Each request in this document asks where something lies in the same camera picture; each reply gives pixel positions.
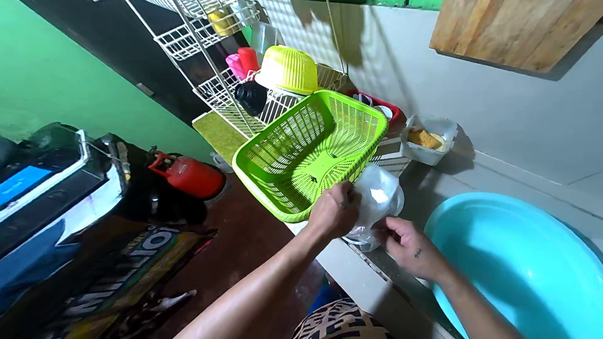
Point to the person's left hand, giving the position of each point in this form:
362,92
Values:
332,214

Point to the person's right hand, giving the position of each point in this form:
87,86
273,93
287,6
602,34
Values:
414,252

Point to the person's right thumb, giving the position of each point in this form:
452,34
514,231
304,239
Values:
394,247

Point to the person's left fingers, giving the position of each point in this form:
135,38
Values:
349,192

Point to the person's right fingers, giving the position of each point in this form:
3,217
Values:
391,226

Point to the clear plastic bag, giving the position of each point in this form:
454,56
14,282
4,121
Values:
374,200

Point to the person's left forearm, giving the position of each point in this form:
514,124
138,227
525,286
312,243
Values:
264,282

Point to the person's right forearm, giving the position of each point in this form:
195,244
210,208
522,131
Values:
476,306

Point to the green plastic basket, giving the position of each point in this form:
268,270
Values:
325,162

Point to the translucent square container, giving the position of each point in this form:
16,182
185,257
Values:
424,153

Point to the white cup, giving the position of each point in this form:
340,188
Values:
384,112

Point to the orange sponge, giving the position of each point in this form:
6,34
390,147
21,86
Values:
423,139

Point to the red plastic tray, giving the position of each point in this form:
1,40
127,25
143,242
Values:
394,109

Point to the person's body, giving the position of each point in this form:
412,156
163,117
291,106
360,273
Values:
339,325

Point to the turquoise plastic basin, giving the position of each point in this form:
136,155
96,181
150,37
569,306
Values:
523,268

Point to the black bottle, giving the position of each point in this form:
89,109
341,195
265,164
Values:
253,97

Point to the yellow ribbed plastic bowl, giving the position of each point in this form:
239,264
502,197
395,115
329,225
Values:
289,70

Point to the olive green mat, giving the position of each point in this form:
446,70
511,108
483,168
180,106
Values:
217,133

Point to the red gas tank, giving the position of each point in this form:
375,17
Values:
191,174

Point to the red plastic cup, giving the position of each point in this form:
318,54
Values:
248,61

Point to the pink plastic cup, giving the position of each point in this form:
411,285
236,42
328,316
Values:
234,66

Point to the clear plastic container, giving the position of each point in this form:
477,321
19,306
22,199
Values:
264,36

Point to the yellow plastic mug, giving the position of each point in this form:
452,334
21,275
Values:
221,23

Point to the wooden cutting board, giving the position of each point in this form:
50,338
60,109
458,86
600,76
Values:
513,33

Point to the sack with large lettering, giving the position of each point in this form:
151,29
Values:
136,278

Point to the dark door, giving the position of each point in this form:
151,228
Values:
141,61

